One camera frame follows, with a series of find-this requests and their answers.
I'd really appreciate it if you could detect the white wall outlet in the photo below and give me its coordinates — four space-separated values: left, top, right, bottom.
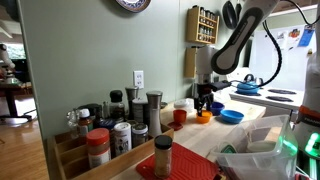
133 69 145 90

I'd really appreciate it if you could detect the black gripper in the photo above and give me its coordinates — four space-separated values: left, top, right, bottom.
194 82 215 118

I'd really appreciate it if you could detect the clear glass cruet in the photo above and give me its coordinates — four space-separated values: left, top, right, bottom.
65 109 80 139

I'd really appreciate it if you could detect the dark wooden side table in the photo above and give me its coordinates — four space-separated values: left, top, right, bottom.
0 81 34 122

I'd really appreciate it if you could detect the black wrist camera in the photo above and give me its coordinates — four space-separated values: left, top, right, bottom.
209 80 232 93

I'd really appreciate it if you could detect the tall steel pepper grinder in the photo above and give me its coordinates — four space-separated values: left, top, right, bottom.
145 90 164 138

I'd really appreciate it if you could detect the blue paper sheet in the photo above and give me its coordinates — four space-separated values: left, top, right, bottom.
297 24 316 48

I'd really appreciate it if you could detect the colourful fridge magnet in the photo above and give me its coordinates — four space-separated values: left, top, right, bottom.
288 28 302 39

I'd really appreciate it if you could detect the white refrigerator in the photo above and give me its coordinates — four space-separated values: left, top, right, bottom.
248 23 318 93

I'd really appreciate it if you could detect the red-orange plastic cup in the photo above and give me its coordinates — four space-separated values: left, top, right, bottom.
172 108 188 124

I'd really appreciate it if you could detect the dark steel grinder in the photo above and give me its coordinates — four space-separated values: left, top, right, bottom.
124 85 140 121

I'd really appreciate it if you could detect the large wooden spice rack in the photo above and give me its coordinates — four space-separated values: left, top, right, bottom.
185 4 220 45

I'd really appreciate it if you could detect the black-capped spice jar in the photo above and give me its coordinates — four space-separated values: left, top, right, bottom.
153 134 174 179

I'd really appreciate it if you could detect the silver-lidded spice jar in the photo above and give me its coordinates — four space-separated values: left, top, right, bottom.
131 123 149 149

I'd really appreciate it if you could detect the dark lidded jar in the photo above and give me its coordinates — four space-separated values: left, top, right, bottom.
77 103 103 127

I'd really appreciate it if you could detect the wooden spice tray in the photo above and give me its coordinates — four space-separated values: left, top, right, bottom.
52 123 175 180

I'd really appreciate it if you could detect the black-capped glass bottle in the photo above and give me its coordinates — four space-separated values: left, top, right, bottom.
109 89 126 123

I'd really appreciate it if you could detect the green-rimmed lid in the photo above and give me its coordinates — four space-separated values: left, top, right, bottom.
220 143 238 155

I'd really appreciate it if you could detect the dark blue capped jar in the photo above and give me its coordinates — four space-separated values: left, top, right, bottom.
98 119 116 132

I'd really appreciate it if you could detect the black hanging frying pan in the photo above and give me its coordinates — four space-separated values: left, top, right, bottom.
222 0 239 30

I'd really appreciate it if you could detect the small wooden spice rack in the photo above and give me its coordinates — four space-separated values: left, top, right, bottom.
184 46 201 79

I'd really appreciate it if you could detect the light blue plastic bowl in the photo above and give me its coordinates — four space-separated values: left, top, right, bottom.
219 109 245 125

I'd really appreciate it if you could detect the large white cloth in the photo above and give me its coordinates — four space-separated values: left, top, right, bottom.
213 90 232 104

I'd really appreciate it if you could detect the white-capped brown bottle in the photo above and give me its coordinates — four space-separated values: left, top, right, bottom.
77 108 94 138

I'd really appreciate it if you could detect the white-labelled dark jar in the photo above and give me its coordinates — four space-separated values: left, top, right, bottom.
131 97 149 124

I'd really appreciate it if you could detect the orange plastic bowl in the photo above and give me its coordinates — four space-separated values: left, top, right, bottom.
195 113 213 125

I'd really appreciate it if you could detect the dark blue plastic bowl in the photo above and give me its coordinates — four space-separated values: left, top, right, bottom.
210 101 226 117

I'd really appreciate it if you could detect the white spice shaker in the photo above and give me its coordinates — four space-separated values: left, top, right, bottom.
113 121 133 157

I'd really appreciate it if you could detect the white electric stove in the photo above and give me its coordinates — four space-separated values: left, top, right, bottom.
213 66 306 118

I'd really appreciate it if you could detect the white paper note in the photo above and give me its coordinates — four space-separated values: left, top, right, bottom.
275 30 288 43

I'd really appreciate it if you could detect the red silicone mat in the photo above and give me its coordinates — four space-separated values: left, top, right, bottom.
134 142 225 180

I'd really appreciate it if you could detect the blue kettle black handle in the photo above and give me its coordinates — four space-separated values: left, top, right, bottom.
235 73 265 95

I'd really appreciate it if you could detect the red plastic lid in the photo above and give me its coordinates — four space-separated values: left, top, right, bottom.
166 121 184 132

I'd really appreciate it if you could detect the clear round lidded container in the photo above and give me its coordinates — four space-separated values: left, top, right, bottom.
173 98 196 113

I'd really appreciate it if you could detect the clear plastic bin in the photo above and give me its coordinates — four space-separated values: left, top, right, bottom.
210 114 299 180

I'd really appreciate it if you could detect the red-capped spice jar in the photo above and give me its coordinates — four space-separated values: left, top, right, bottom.
85 127 112 170

